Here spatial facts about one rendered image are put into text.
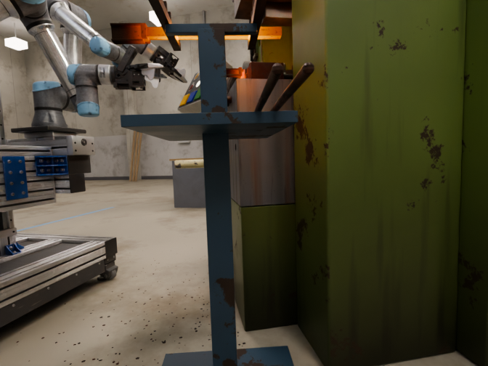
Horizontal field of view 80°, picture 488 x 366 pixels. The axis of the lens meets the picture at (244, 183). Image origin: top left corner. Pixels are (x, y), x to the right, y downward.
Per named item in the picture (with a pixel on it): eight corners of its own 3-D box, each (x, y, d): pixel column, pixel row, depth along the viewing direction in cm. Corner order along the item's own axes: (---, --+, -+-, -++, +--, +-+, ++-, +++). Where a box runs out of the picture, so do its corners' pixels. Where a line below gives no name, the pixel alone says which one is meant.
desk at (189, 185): (238, 195, 499) (237, 157, 493) (216, 208, 378) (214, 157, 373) (203, 195, 512) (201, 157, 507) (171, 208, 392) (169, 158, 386)
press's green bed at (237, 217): (245, 332, 107) (240, 207, 103) (230, 287, 144) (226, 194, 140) (380, 313, 117) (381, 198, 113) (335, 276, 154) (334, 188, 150)
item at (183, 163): (174, 169, 153) (174, 159, 152) (175, 169, 158) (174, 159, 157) (255, 166, 160) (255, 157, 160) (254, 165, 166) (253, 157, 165)
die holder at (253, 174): (240, 206, 103) (236, 78, 99) (226, 194, 140) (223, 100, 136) (381, 197, 113) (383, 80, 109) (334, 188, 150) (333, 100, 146)
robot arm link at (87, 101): (98, 119, 120) (96, 91, 119) (101, 115, 111) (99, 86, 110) (76, 118, 116) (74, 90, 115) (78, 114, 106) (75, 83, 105)
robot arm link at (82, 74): (74, 89, 114) (72, 67, 113) (104, 89, 116) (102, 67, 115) (66, 83, 106) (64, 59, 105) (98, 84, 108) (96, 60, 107)
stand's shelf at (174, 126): (120, 126, 48) (120, 115, 48) (169, 141, 88) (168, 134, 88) (298, 122, 50) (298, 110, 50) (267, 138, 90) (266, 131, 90)
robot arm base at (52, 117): (23, 128, 139) (21, 107, 138) (51, 131, 153) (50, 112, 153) (48, 126, 135) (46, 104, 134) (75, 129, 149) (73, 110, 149)
